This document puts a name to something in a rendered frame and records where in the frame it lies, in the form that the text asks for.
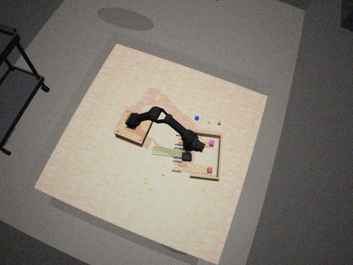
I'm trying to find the beige strip with teal dots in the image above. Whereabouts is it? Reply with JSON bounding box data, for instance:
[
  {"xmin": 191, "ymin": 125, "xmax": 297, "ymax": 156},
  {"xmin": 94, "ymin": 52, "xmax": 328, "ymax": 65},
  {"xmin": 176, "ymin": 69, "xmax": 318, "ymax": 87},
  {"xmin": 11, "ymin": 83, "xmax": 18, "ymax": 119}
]
[{"xmin": 152, "ymin": 147, "xmax": 183, "ymax": 158}]

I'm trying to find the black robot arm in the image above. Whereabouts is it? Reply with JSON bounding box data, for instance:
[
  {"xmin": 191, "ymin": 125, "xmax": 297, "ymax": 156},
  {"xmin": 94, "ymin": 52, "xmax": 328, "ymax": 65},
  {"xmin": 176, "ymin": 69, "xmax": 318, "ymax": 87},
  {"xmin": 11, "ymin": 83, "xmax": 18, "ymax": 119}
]
[{"xmin": 125, "ymin": 106, "xmax": 206, "ymax": 152}]

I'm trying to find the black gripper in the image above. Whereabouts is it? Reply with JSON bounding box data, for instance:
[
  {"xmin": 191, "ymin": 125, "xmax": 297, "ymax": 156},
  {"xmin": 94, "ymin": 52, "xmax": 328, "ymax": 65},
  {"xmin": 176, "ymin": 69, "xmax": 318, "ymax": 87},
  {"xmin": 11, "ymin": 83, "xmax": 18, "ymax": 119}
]
[{"xmin": 182, "ymin": 141, "xmax": 192, "ymax": 162}]

